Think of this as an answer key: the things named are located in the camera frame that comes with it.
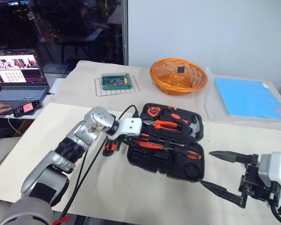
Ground red tag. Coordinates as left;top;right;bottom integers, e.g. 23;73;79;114
54;217;72;225

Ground bystander bare hand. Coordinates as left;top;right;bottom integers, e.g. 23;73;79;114
0;102;13;120

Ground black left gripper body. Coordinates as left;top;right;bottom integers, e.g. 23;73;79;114
107;135;127;147

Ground bystander grey clothed leg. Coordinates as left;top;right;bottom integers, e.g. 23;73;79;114
0;136;23;175

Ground orange wicker basket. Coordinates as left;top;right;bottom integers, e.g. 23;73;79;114
149;58;208;96

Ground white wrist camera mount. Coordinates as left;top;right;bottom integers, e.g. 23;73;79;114
111;118;143;141
257;151;281;188

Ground slim orange black screwdriver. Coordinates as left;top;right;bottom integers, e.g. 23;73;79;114
140;133;186;148
133;139;174;151

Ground steel claw hammer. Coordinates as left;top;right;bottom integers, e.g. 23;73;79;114
184;115;203;139

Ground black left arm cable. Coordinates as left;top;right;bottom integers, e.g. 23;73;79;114
58;105;139;220

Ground black plastic tool case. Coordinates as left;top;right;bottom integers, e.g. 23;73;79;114
126;102;206;182

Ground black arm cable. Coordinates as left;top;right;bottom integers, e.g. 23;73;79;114
268;201;281;225
58;105;139;220

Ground metal window frame post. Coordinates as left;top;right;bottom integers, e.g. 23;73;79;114
121;0;129;66

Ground orange black tape measure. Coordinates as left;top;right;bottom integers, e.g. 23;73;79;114
146;105;160;117

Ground thick orange black screwdriver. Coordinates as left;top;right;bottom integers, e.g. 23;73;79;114
163;146;202;162

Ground black smartphone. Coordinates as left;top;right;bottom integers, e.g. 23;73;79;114
13;100;42;118

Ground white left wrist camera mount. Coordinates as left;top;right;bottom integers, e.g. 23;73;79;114
111;118;143;141

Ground orange black utility knife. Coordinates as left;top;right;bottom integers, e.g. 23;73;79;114
102;140;119;157

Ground large beige table sheet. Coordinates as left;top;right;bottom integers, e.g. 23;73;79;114
0;102;281;225

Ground beige paper table cover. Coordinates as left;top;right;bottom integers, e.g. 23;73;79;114
48;60;281;122

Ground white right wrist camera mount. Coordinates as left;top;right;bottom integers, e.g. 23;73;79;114
257;151;281;188

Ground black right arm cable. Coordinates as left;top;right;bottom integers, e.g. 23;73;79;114
268;201;281;225

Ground open grey laptop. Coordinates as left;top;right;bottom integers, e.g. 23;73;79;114
0;48;50;115

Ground metal wire rack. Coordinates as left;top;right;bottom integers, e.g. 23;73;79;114
94;76;141;97

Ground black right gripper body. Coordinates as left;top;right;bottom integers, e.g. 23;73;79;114
238;153;281;208

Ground thin white cable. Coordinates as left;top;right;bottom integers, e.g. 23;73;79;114
7;116;23;136

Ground blue sheet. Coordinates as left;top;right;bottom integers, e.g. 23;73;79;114
213;77;281;120

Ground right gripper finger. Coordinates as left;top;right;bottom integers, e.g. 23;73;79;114
208;151;253;166
198;180;248;209

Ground clear plastic sleeve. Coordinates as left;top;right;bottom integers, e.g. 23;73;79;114
202;67;281;125

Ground orange handled pliers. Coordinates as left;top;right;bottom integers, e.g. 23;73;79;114
142;119;182;132

